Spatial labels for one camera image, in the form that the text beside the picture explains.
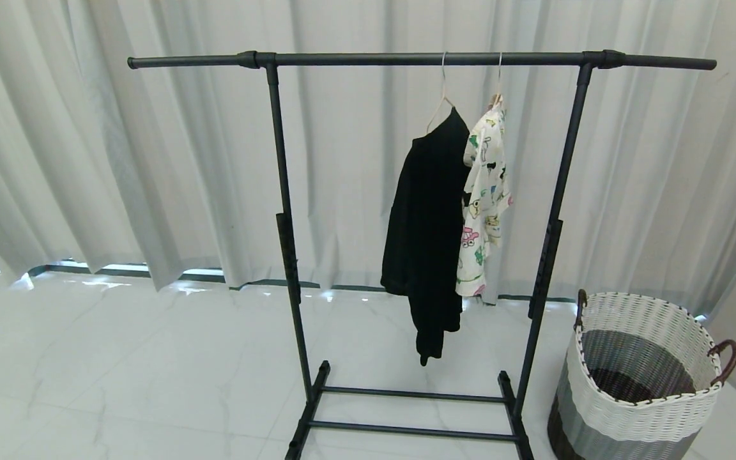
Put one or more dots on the pink clothes hanger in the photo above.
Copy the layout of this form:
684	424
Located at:
443	96
499	89

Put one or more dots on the black clothes rack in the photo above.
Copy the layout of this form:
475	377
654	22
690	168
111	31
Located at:
374	59

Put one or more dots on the black garment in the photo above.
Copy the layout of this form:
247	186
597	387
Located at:
429	243

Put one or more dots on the cream printed shorts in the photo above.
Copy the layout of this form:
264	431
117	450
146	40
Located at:
486	204

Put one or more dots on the white curtain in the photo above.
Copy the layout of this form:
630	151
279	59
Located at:
278	160

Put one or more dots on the white laundry basket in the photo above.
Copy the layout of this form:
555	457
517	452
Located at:
630	313

